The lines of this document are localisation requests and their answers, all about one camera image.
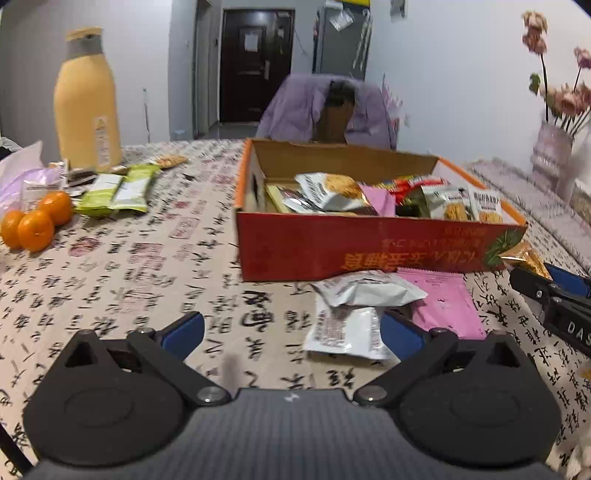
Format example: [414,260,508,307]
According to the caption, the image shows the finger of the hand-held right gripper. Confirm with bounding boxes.
[544,263,591,299]
[509,267,562,320]

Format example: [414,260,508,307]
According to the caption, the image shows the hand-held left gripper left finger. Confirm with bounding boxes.
[55,311,232,407]

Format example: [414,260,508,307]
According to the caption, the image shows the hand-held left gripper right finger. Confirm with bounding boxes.
[353,310,529,407]

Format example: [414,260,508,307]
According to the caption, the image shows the white gold cracker packet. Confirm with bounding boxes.
[499,242,553,280]

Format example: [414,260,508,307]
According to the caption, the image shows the pink snack packet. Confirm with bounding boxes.
[397,269,486,341]

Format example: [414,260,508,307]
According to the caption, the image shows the silver snack packet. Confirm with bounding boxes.
[313,271,428,308]

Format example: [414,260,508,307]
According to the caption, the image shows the white printed snack packet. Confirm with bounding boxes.
[304,306,394,361]

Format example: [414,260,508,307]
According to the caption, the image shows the red cardboard box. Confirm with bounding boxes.
[235,137,528,282]

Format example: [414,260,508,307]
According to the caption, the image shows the heap of mixed snack packets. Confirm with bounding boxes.
[265,172,506,225]

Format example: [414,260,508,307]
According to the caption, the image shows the quilted patterned cloth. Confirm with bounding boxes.
[462,157,591,278]

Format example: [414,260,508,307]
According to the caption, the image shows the pink textured vase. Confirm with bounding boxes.
[531,121,576,199]

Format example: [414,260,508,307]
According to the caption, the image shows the green white snack packet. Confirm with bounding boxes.
[74,173,124,216]
[113,165,161,214]

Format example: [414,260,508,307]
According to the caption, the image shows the orange mandarin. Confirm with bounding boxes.
[0,210,26,250]
[17,210,55,253]
[39,191,75,227]

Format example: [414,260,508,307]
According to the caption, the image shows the dried pink roses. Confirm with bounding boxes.
[522,10,591,137]

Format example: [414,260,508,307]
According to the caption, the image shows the wooden chair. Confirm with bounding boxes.
[314,80,357,145]

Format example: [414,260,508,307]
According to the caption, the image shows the white plastic bag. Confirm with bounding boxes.
[0,141,65,214]

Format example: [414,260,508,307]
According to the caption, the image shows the yellow thermos bottle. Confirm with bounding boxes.
[53,28,123,171]

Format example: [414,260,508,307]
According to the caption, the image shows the purple jacket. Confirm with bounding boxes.
[259,73,399,151]

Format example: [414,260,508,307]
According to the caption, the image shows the dark entrance door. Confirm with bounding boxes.
[219,9,296,124]

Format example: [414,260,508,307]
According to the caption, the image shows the grey refrigerator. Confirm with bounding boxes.
[314,0,373,82]

